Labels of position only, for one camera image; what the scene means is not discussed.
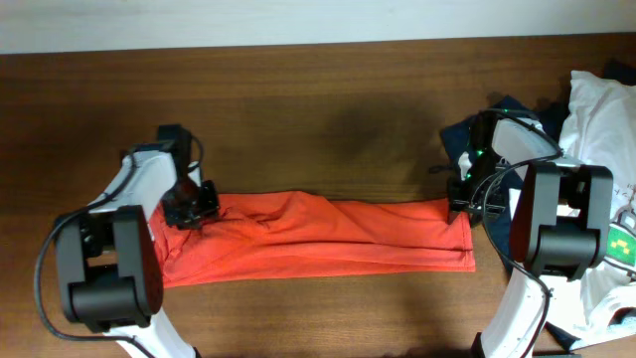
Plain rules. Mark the white printed t-shirt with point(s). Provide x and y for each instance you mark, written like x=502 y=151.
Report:
x=600 y=131

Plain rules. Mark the red soccer t-shirt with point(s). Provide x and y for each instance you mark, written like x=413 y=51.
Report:
x=296 y=235

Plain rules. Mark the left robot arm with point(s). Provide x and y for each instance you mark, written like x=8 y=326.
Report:
x=109 y=276

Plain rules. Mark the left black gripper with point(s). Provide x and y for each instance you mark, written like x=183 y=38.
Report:
x=212 y=208

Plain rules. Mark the navy blue garment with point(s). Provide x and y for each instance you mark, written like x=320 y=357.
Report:
x=518 y=135

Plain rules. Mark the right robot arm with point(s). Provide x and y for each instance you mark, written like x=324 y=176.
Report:
x=560 y=219

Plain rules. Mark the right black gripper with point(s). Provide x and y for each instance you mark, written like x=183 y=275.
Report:
x=455 y=196

